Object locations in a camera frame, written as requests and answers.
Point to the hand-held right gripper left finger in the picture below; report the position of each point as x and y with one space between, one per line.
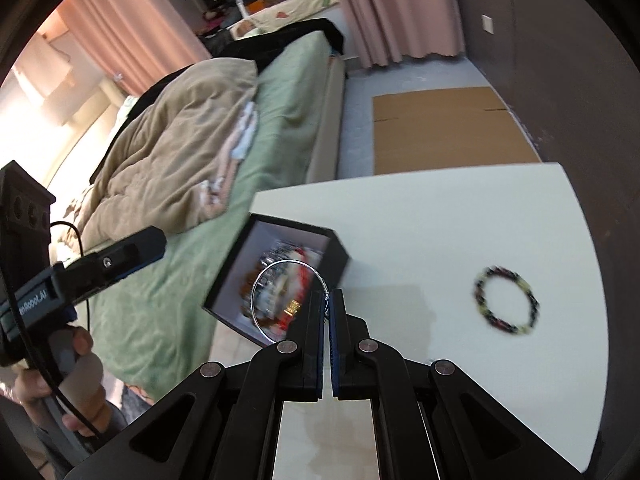
320 345

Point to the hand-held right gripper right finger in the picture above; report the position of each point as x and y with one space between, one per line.
340 345

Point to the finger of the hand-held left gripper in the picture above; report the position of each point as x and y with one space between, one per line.
115 260

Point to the pile of mixed jewelry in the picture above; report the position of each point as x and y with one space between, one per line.
300 265

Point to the silver bangle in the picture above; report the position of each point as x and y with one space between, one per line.
251 297

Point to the black cardboard box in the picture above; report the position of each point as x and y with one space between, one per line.
340 255

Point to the person's left hand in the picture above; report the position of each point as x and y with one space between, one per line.
87 395

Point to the bed with green sheet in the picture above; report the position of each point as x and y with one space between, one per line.
165 280

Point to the beige blanket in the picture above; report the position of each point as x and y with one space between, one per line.
165 150

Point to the white and pink cloth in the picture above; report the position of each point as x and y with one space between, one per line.
240 135

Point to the flat brown cardboard sheet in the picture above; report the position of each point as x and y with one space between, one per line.
440 135

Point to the pink curtain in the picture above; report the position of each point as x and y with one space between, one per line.
400 10
130 25

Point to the floral bedding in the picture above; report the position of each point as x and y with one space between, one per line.
290 10

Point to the white wall outlet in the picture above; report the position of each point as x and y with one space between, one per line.
488 24

